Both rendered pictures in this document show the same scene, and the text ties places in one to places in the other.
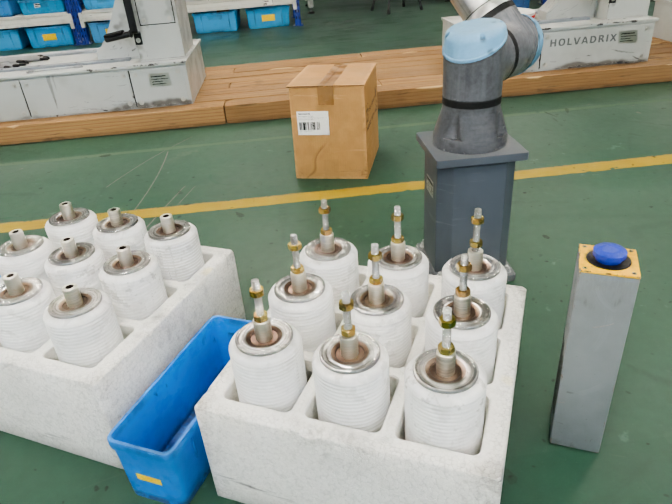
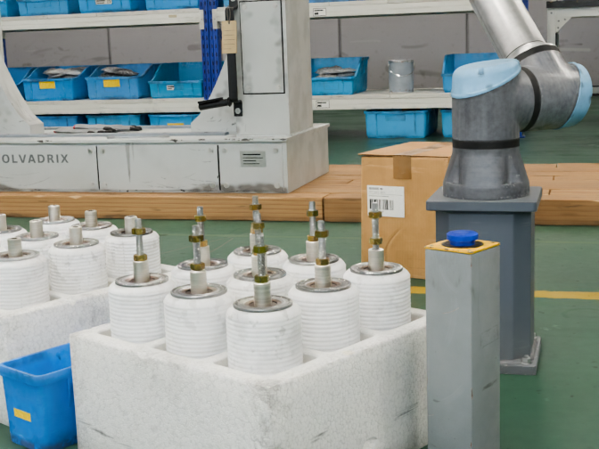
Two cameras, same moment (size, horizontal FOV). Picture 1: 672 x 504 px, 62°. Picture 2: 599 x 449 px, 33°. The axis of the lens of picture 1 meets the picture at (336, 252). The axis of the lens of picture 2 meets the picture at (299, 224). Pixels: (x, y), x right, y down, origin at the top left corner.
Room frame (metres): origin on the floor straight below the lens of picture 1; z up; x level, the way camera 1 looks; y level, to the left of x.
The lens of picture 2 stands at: (-0.67, -0.58, 0.58)
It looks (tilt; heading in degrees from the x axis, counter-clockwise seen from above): 10 degrees down; 20
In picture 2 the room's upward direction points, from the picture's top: 2 degrees counter-clockwise
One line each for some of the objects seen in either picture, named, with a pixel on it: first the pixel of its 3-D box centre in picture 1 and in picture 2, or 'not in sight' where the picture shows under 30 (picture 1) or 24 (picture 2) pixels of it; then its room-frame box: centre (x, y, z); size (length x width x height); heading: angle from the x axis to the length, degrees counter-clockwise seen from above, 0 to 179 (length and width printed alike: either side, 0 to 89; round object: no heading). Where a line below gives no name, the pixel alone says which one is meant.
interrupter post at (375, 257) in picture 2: (474, 259); (376, 260); (0.71, -0.21, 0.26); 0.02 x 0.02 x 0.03
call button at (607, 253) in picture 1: (609, 255); (462, 240); (0.61, -0.35, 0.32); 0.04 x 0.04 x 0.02
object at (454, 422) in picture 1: (443, 425); (266, 373); (0.50, -0.12, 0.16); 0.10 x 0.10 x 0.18
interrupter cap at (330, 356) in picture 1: (349, 352); (199, 291); (0.54, -0.01, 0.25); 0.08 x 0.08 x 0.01
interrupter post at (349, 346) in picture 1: (349, 344); (198, 282); (0.54, -0.01, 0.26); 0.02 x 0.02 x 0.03
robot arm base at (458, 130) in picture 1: (470, 118); (485, 166); (1.13, -0.30, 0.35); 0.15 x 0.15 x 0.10
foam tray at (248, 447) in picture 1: (380, 385); (264, 383); (0.65, -0.05, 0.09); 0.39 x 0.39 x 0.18; 68
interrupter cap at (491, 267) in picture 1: (474, 267); (376, 269); (0.71, -0.21, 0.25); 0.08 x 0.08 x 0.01
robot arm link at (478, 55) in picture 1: (475, 58); (488, 99); (1.13, -0.30, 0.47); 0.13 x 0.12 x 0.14; 136
